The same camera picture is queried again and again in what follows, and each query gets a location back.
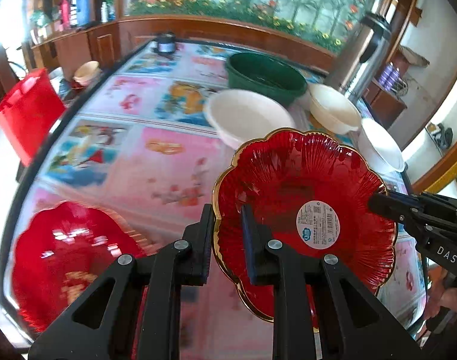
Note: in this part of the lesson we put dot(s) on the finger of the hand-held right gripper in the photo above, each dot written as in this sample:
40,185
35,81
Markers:
382,203
404,196

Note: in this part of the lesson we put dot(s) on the fruit print tablecloth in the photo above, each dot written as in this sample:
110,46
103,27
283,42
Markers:
153,172

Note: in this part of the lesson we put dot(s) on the red gold-rimmed scalloped plate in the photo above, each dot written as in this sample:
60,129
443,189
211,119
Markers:
288,180
56,247

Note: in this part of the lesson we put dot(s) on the stainless steel thermos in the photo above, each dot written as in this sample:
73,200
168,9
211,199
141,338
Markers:
369,60

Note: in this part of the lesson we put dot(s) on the green plastic basin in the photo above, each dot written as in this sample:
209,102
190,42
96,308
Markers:
264,77

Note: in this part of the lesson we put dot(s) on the pink bottle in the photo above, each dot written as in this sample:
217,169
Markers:
65,13

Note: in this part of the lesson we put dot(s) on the white spray bottle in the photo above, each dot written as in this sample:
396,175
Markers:
104,12

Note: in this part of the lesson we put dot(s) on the blue water container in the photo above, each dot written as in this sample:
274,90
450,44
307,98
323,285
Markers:
80,5

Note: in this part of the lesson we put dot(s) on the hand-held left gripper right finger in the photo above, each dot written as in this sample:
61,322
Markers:
248,249

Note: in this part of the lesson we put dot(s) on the red shopping bag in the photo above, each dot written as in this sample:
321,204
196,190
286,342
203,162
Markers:
28,118

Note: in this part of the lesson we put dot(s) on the wooden cabinet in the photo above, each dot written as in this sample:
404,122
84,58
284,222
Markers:
78,47

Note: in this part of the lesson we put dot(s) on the cream plastic basin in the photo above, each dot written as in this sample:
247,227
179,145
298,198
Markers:
86,73

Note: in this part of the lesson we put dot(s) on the person's right hand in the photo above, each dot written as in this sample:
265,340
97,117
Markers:
451,297

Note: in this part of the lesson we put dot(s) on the small black motor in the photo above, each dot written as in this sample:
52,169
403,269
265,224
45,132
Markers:
164,44

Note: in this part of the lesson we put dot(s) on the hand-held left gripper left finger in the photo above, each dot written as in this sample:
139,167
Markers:
205,249

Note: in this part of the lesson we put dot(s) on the large white plastic bowl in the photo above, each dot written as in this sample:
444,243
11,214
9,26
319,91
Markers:
247,118

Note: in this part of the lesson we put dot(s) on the stack of purple boxes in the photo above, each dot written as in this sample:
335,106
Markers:
388,75

